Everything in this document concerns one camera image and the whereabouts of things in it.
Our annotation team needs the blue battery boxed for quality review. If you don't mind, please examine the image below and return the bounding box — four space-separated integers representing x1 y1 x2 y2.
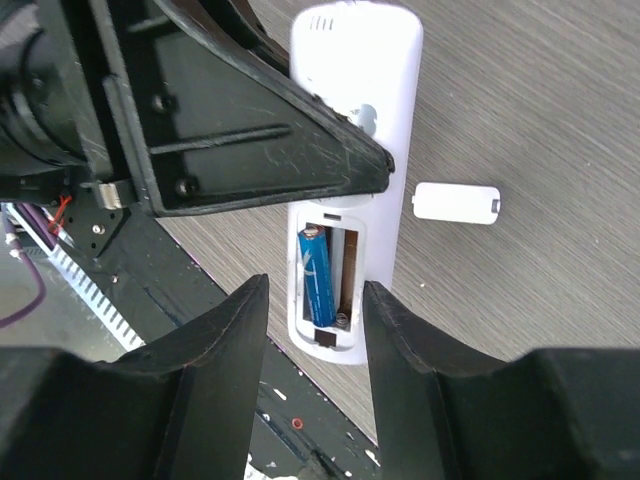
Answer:
298 224 336 328

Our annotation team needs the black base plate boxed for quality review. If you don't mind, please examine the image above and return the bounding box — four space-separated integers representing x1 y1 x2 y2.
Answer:
70 211 381 479

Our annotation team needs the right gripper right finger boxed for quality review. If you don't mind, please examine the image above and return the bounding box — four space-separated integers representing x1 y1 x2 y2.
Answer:
363 282 639 479

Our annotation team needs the slotted cable duct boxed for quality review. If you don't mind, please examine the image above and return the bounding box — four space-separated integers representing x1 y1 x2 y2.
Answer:
6 203 145 351

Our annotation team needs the white remote control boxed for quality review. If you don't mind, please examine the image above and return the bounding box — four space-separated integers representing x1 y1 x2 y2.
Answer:
287 1 423 365

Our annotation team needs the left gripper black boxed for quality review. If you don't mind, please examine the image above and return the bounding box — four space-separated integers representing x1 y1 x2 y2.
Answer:
1 1 145 259

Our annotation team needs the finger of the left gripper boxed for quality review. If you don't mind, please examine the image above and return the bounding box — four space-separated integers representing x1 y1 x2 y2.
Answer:
91 1 395 217

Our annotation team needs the white battery cover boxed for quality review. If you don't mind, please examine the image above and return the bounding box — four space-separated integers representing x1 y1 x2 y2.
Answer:
412 182 502 225

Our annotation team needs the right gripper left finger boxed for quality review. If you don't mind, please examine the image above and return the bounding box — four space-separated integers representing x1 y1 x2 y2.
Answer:
1 275 269 479

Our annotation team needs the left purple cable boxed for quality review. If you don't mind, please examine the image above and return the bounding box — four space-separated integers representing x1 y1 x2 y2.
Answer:
0 204 66 330

